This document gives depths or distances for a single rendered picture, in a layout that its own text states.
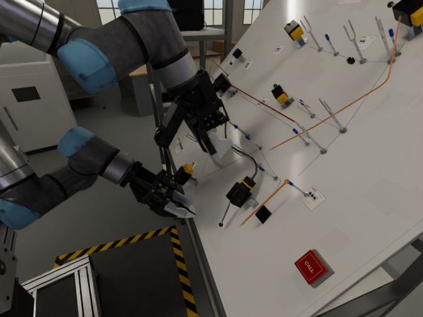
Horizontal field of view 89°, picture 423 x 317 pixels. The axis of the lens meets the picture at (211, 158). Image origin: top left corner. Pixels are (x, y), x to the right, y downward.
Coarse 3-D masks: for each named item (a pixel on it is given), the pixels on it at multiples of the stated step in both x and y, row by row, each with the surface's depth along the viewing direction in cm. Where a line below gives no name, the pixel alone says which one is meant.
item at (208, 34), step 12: (228, 0) 116; (228, 12) 120; (228, 24) 123; (192, 36) 120; (204, 36) 122; (216, 36) 125; (228, 36) 126; (204, 48) 177; (228, 48) 130; (204, 60) 182; (156, 84) 128; (156, 96) 131; (156, 108) 191; (168, 108) 138; (156, 120) 197; (168, 168) 162
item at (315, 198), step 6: (312, 186) 57; (312, 192) 56; (318, 192) 55; (300, 198) 57; (306, 198) 56; (312, 198) 55; (318, 198) 54; (324, 198) 53; (306, 204) 56; (312, 204) 54; (318, 204) 53; (312, 210) 54
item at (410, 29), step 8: (408, 0) 50; (416, 0) 48; (392, 8) 52; (400, 8) 50; (408, 8) 49; (416, 8) 48; (408, 16) 49; (408, 24) 51; (408, 32) 55; (416, 32) 54; (408, 40) 55
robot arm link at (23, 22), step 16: (0, 0) 30; (16, 0) 32; (32, 0) 33; (0, 16) 31; (16, 16) 32; (32, 16) 33; (48, 16) 35; (64, 16) 37; (0, 32) 34; (16, 32) 34; (32, 32) 34; (48, 32) 35; (64, 32) 36; (48, 48) 37
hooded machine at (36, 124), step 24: (0, 48) 228; (24, 48) 237; (0, 72) 228; (24, 72) 238; (48, 72) 249; (0, 96) 237; (24, 96) 247; (48, 96) 259; (24, 120) 258; (48, 120) 271; (72, 120) 286; (24, 144) 270; (48, 144) 284
